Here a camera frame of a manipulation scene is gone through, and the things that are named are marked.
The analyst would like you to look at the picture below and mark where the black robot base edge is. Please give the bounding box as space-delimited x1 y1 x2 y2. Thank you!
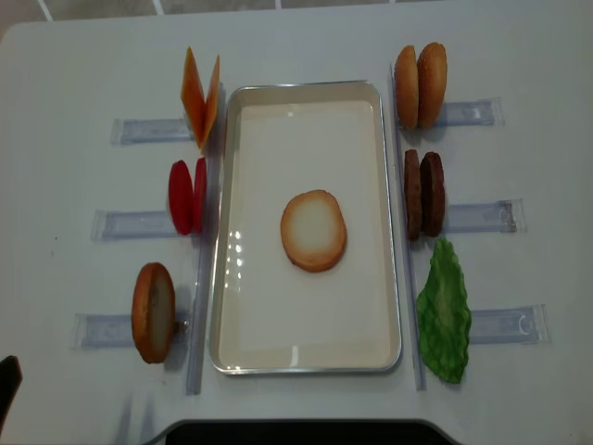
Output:
166 420 452 444

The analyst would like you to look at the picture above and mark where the right red tomato slice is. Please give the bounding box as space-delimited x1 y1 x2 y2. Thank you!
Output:
193 158 208 233

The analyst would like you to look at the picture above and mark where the red tomato slice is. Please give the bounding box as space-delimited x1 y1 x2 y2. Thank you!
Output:
193 158 208 233
168 160 193 235

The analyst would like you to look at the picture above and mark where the left red tomato slice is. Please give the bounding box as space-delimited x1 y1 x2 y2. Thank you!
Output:
168 160 193 235

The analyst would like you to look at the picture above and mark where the left brown meat patty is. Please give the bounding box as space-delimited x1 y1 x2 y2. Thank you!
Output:
404 149 422 241

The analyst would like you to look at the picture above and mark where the brown meat patty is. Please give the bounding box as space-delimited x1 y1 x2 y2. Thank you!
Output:
420 152 446 237
404 149 422 241

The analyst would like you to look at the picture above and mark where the right brown meat patty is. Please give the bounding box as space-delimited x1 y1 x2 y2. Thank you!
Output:
420 152 446 237

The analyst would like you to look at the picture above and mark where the right orange cheese slice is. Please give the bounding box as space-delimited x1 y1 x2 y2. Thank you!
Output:
198 57 220 154

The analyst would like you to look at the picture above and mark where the orange cheese slice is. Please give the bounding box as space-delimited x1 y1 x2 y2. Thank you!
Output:
181 47 206 148
198 57 220 154

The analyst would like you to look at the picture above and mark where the left orange cheese slice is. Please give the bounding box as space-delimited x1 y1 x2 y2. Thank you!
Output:
181 47 206 148

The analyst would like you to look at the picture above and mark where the green lettuce leaf in rack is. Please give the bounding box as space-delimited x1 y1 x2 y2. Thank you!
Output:
416 237 472 385

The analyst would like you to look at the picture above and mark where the bun slice on tray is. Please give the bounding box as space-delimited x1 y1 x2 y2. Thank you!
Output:
280 189 347 273

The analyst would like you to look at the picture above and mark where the white rectangular metal tray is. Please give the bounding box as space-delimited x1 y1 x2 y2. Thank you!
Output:
208 81 401 375

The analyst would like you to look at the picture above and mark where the upright bun slice left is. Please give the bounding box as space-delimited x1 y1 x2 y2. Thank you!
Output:
131 262 175 363

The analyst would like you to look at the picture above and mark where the left bun top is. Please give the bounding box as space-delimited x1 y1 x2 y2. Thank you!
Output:
394 45 419 130

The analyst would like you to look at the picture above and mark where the right sesame bun top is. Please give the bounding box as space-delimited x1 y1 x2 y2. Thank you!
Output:
417 42 448 129

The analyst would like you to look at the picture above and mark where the right clear acrylic rack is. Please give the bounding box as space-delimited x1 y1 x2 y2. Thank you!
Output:
386 63 551 391

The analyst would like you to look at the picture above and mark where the dark object at left edge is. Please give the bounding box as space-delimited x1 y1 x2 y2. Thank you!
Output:
0 355 22 429

